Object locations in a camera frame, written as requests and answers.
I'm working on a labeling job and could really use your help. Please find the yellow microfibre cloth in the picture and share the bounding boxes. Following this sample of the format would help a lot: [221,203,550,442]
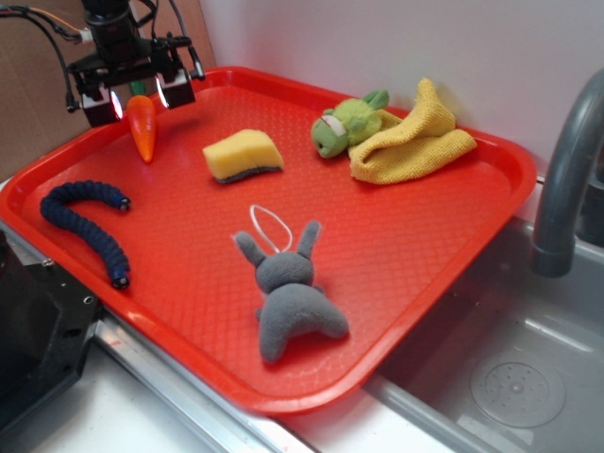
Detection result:
[348,78,477,185]

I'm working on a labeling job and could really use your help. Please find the grey plush bunny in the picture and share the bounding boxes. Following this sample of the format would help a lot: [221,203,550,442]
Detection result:
[233,204,349,364]

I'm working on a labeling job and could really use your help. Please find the yellow sponge with grey pad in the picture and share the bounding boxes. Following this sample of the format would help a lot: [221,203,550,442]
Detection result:
[202,129,285,184]

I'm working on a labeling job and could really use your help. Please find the grey plastic sink basin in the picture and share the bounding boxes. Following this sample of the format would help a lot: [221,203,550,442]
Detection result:
[365,220,603,452]

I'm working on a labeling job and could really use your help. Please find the green plush toy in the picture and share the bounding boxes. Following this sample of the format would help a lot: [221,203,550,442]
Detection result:
[310,90,390,159]

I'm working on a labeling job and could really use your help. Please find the dark blue braided rope toy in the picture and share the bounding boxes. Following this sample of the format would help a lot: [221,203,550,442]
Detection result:
[40,180,131,290]

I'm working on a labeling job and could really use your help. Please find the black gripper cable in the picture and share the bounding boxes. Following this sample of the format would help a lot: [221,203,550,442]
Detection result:
[0,4,95,113]

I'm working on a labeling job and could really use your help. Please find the orange toy carrot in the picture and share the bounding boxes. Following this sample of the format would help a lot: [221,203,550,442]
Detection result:
[126,81,158,163]

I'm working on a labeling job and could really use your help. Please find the grey toy faucet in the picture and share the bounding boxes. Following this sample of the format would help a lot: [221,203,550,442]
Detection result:
[529,71,603,277]

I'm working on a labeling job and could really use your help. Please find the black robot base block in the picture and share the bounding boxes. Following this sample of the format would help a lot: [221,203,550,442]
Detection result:
[1,234,100,433]

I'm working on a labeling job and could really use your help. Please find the red plastic tray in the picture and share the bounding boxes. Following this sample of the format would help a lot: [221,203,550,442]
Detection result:
[1,68,536,415]

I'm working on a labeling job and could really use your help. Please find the brown cardboard panel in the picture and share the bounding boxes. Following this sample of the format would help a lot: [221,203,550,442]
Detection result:
[1,0,215,182]

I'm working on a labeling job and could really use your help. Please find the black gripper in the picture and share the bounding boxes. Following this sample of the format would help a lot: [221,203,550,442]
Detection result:
[67,1,205,127]

